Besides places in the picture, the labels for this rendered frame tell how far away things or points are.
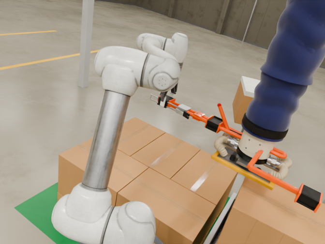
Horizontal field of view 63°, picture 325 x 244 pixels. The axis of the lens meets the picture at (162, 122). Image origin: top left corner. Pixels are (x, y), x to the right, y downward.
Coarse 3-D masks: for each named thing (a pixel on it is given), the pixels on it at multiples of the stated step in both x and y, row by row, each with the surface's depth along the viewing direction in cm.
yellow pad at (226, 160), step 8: (216, 152) 146; (216, 160) 142; (224, 160) 141; (232, 160) 141; (232, 168) 138; (240, 168) 137; (248, 176) 134; (256, 176) 133; (264, 184) 130; (272, 184) 130
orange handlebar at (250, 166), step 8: (176, 104) 165; (192, 112) 160; (200, 112) 159; (200, 120) 154; (224, 128) 147; (232, 128) 149; (240, 136) 143; (272, 152) 135; (280, 152) 137; (256, 160) 124; (248, 168) 119; (256, 168) 118; (264, 176) 115; (272, 176) 115; (280, 184) 112; (288, 184) 112; (296, 192) 109
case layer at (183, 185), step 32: (128, 128) 262; (64, 160) 204; (128, 160) 217; (160, 160) 226; (192, 160) 235; (64, 192) 219; (128, 192) 185; (160, 192) 192; (192, 192) 198; (224, 192) 206; (160, 224) 170; (192, 224) 172
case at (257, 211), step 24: (240, 192) 145; (264, 192) 150; (288, 192) 154; (240, 216) 134; (264, 216) 133; (288, 216) 136; (312, 216) 140; (240, 240) 139; (264, 240) 132; (288, 240) 126; (312, 240) 125
